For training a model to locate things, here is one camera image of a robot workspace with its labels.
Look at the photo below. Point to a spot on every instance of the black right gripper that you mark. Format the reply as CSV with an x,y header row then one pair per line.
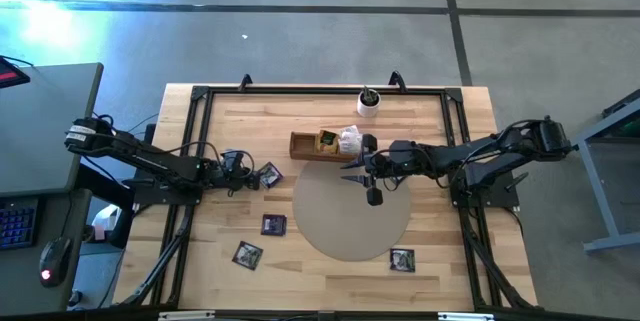
x,y
395,163

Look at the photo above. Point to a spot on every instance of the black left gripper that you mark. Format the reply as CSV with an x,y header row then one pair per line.
x,y
225,176

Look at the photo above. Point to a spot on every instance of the purple tea packet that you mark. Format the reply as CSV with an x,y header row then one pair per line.
x,y
402,260
271,175
247,255
274,225

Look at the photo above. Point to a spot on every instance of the brown wooden tea box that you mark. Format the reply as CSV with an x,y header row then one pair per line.
x,y
302,147

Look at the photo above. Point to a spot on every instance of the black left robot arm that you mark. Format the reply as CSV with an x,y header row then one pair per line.
x,y
150,161

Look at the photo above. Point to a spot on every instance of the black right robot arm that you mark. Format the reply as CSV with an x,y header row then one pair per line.
x,y
450,156

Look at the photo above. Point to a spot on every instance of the white pot green plant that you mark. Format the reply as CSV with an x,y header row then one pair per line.
x,y
369,106

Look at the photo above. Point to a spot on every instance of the round grey table mat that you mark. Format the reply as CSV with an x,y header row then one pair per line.
x,y
340,226

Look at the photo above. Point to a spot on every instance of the white pink object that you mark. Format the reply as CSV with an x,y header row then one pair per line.
x,y
105,221

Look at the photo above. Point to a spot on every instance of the grey desk top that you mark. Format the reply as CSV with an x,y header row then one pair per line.
x,y
40,126

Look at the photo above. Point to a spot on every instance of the black computer mouse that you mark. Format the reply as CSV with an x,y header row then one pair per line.
x,y
55,261

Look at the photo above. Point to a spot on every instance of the black backlit keyboard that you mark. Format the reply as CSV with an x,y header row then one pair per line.
x,y
17,223

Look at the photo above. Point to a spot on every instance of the dark keyboard desk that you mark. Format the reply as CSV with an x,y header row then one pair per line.
x,y
15,271

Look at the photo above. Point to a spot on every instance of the black device red stripe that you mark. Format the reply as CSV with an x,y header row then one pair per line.
x,y
10,73

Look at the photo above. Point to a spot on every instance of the black aluminium table frame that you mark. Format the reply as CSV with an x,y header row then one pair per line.
x,y
325,90

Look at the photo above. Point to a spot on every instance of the silver metal bracket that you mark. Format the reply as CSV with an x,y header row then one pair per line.
x,y
185,316
465,317

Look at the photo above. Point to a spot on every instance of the grey metal cart frame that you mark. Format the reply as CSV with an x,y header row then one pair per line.
x,y
597,196

